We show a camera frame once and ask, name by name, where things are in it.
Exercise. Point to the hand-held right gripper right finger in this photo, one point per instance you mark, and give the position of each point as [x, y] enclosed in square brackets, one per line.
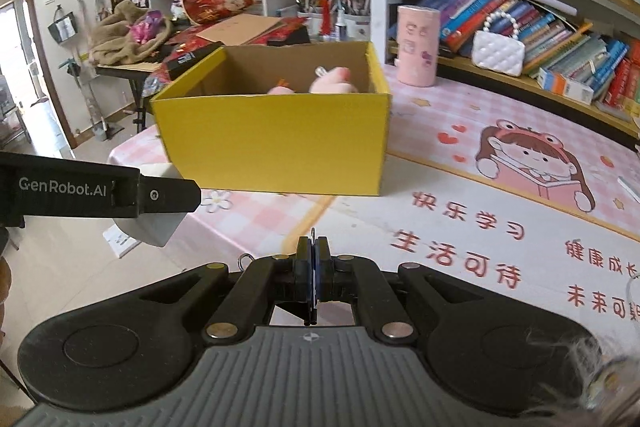
[324, 267]

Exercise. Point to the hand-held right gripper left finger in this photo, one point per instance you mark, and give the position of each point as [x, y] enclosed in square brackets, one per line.
[303, 267]

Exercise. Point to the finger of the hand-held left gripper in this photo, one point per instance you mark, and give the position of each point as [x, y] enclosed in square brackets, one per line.
[167, 196]

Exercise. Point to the yellow cardboard box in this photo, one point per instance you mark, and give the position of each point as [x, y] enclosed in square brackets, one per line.
[270, 147]

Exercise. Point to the person's left forearm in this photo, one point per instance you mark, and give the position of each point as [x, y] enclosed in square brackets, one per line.
[5, 302]

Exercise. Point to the white tablecloth flap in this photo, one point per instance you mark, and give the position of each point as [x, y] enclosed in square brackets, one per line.
[155, 231]

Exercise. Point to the white book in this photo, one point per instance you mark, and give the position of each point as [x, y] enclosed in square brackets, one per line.
[120, 243]

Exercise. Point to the pink checked tablecloth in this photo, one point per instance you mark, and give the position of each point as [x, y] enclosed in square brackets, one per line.
[245, 219]

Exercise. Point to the black keyboard stand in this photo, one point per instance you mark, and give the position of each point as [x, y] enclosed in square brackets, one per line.
[140, 107]

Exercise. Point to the black electric keyboard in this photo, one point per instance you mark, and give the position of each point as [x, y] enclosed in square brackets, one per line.
[125, 68]

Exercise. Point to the black long box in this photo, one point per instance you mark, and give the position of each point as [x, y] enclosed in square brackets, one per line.
[192, 59]

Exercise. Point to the cartoon printed desk mat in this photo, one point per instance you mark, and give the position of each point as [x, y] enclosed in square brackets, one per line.
[440, 177]

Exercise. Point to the red printed paper sheets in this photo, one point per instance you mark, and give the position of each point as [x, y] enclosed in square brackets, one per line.
[182, 42]

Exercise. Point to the small pink plush toy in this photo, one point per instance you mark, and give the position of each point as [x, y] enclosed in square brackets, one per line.
[281, 89]

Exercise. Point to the brown plush blanket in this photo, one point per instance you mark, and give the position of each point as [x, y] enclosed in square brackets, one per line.
[117, 39]

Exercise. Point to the grey hanging tote bag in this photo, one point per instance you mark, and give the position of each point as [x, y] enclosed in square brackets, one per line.
[62, 28]

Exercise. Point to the magenta plastic bag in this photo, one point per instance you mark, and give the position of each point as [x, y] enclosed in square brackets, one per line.
[146, 27]

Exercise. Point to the brown cardboard sheet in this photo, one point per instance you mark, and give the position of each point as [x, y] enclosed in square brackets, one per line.
[237, 29]

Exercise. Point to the large pink plush toy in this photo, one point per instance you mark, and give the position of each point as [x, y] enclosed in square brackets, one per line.
[332, 83]

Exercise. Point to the white pen holder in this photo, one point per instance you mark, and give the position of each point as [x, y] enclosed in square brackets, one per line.
[311, 24]
[357, 27]

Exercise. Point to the small glue bottle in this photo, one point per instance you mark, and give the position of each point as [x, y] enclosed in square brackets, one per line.
[341, 33]

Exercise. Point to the pink cylindrical container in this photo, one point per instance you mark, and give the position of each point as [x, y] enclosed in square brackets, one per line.
[417, 49]

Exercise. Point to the red tassel ornament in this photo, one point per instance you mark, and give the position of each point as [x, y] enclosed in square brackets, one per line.
[325, 12]

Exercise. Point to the white quilted pearl handbag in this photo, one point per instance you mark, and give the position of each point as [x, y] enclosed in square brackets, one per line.
[498, 54]

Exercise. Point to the small white orange box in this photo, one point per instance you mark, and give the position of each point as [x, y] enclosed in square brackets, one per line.
[565, 87]

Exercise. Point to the row of leaning colourful books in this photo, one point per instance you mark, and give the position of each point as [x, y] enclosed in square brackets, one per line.
[550, 42]

